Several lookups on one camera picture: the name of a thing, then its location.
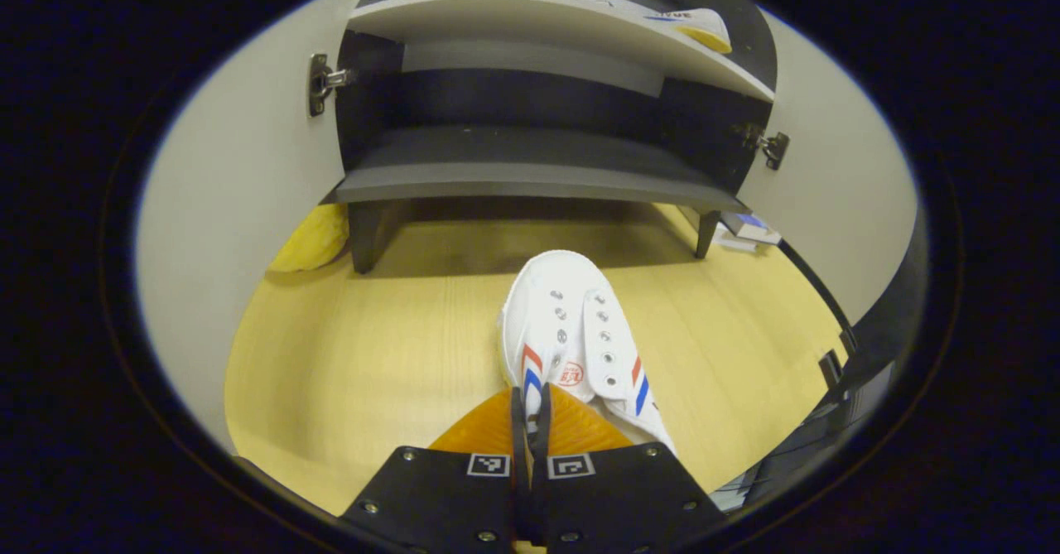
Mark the grey shoe cabinet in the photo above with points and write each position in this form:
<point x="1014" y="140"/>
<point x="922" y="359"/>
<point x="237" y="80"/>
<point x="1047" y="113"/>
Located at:
<point x="530" y="177"/>

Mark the blue book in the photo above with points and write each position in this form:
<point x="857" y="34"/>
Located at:
<point x="754" y="223"/>

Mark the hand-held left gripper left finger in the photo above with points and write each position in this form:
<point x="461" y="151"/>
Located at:
<point x="431" y="496"/>

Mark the yellow soft object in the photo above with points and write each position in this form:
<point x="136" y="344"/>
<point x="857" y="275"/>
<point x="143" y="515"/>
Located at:
<point x="310" y="239"/>

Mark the white canvas shoe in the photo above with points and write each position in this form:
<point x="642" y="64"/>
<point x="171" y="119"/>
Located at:
<point x="563" y="305"/>
<point x="700" y="28"/>

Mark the white book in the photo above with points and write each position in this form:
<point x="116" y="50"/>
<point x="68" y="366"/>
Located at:
<point x="733" y="242"/>

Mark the grey cabinet door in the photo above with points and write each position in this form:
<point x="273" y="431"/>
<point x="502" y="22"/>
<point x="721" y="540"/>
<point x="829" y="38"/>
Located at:
<point x="836" y="190"/>
<point x="232" y="206"/>

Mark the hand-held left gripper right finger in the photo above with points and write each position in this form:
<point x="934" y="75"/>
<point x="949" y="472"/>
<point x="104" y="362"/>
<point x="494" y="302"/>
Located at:
<point x="621" y="496"/>

